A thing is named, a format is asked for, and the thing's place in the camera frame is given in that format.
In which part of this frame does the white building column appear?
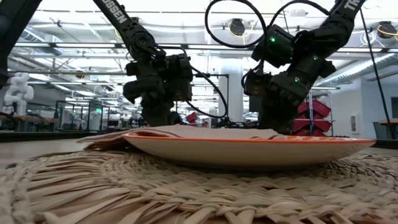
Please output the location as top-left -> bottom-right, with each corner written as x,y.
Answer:
218,58 -> 244,124

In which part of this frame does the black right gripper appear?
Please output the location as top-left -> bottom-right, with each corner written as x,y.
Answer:
244,60 -> 336,131

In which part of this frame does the black ceiling cord reel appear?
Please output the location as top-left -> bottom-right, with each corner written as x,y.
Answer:
377,21 -> 398,40
228,17 -> 247,37

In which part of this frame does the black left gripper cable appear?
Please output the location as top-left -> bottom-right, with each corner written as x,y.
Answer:
185,65 -> 229,119

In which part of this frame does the black monitor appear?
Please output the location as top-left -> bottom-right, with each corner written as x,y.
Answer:
248,95 -> 262,113

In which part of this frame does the round woven straw placemat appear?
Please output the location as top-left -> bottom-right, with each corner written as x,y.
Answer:
0,149 -> 398,224

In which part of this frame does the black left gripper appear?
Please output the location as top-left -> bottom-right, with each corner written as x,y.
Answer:
123,76 -> 194,127

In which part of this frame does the cluttered background workbench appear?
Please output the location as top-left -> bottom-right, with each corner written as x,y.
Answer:
0,113 -> 60,131

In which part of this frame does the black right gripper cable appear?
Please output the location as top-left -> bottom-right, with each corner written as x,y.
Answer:
204,0 -> 331,49

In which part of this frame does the black pole stand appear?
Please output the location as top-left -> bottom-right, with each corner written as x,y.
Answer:
175,73 -> 230,128

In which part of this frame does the rack of red bins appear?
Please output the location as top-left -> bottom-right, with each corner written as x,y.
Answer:
292,90 -> 336,138

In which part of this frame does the beige cloth napkin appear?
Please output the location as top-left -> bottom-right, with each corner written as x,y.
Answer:
77,123 -> 280,151

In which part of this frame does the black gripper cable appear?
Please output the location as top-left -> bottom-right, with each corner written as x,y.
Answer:
185,65 -> 229,119
204,0 -> 331,49

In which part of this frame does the orange white patterned plate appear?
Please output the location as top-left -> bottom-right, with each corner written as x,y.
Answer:
124,132 -> 377,172

